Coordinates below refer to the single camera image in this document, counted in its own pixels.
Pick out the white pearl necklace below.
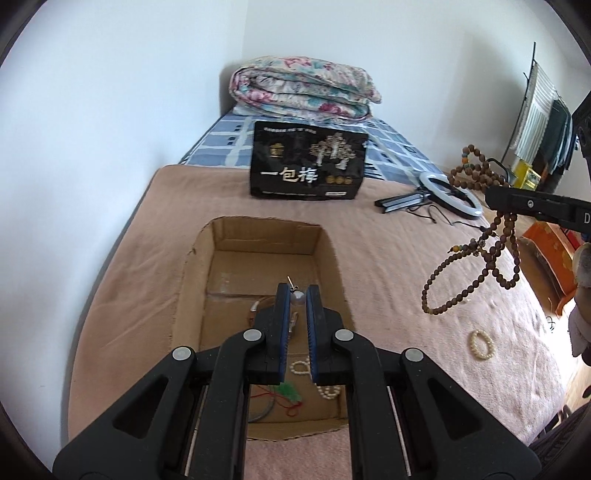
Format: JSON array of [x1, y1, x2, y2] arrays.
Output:
[[290, 360, 342, 401]]

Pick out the blue plaid bed sheet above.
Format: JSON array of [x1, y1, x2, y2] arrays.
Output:
[[178, 113, 437, 183]]

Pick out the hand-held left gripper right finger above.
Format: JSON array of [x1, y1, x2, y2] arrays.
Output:
[[305, 284, 541, 480]]

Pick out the person's right forearm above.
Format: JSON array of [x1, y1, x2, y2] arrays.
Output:
[[567, 244, 591, 358]]

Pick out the dark hanging clothes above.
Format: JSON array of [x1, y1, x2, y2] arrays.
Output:
[[536, 99, 578, 195]]

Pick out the ring light with black tripod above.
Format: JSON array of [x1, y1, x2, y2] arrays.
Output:
[[375, 172, 484, 217]]

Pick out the white pearl earring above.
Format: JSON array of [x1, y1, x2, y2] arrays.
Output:
[[286, 275, 308, 308]]

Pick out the folded floral quilt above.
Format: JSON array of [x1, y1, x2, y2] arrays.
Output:
[[229, 56, 383, 117]]

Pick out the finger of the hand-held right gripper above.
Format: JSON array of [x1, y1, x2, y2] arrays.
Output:
[[485, 186, 575, 227]]

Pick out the brown blanket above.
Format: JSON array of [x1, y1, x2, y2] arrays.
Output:
[[67, 164, 578, 480]]

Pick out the black metal clothes rack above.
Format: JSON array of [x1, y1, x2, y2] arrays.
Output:
[[485, 42, 578, 195]]

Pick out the orange covered side table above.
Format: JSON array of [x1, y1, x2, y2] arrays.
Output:
[[522, 222, 583, 317]]

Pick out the cardboard box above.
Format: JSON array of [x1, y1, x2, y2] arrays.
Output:
[[172, 216, 356, 441]]

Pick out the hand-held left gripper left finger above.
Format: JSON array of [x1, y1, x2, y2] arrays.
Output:
[[53, 282, 294, 480]]

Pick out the red string jade pendant necklace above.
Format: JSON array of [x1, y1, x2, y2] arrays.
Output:
[[252, 381, 305, 414]]

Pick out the metal bangle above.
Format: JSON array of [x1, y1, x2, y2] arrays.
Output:
[[249, 397, 278, 423]]

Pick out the black snack bag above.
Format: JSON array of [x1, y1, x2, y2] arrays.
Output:
[[250, 120, 369, 201]]

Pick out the amber bracelet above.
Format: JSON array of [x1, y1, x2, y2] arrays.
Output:
[[249, 298, 278, 324]]

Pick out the dark cloth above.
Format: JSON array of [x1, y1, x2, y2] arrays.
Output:
[[531, 406, 591, 480]]

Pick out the brown wooden bead necklace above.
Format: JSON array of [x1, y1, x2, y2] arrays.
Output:
[[421, 144, 522, 317]]

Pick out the cream bead bracelet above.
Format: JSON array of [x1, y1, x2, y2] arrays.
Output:
[[470, 330, 495, 360]]

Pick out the black ring light cable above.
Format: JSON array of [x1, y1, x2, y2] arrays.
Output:
[[406, 205, 490, 232]]

